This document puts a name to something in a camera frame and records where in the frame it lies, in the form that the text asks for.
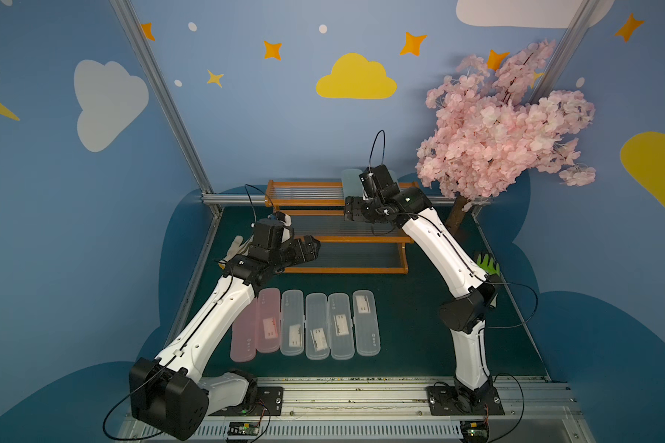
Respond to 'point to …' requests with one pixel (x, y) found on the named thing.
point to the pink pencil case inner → (268, 320)
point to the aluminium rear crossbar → (261, 200)
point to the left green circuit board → (243, 428)
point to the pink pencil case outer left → (243, 338)
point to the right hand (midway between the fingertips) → (359, 207)
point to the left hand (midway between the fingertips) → (307, 243)
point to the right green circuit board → (475, 431)
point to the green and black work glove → (489, 265)
